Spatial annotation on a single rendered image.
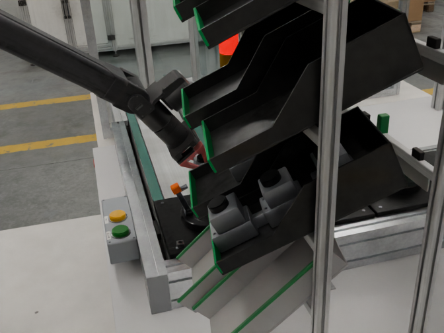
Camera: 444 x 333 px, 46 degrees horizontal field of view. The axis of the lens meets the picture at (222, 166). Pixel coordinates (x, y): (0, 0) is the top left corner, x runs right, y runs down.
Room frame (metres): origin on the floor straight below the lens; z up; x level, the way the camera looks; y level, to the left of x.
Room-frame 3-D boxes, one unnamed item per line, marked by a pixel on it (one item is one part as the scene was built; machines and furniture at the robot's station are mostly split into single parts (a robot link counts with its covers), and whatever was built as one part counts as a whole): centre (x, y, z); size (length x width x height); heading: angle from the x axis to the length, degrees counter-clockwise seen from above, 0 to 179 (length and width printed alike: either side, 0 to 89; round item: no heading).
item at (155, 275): (1.29, 0.25, 0.91); 0.89 x 0.06 x 0.11; 14
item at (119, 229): (1.03, 0.25, 0.96); 0.04 x 0.04 x 0.02
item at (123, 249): (1.09, 0.26, 0.93); 0.21 x 0.07 x 0.06; 14
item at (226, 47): (1.28, -0.03, 1.33); 0.05 x 0.05 x 0.05
